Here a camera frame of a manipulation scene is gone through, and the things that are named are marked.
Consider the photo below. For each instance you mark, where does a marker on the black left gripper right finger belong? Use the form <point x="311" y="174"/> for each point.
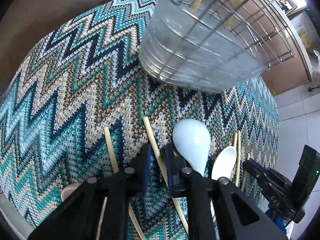
<point x="217" y="209"/>

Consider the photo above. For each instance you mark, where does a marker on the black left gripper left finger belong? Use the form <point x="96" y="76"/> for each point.
<point x="99" y="207"/>

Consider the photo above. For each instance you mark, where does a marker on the brown kitchen cabinet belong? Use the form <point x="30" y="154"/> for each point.
<point x="261" y="42"/>

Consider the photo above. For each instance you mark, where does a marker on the beige spoon lower left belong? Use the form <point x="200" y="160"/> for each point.
<point x="67" y="191"/>

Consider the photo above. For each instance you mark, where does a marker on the bamboo chopstick pair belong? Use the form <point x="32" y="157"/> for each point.
<point x="235" y="139"/>
<point x="238" y="150"/>

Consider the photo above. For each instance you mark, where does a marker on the white ceramic spoon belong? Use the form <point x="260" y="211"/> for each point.
<point x="224" y="163"/>

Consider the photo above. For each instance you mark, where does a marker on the light blue ceramic spoon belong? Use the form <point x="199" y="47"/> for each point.
<point x="192" y="141"/>

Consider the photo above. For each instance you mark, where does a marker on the zigzag woven placemat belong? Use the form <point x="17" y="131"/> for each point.
<point x="85" y="76"/>

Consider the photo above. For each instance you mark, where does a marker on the wire utensil holder basket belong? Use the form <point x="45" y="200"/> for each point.
<point x="180" y="47"/>

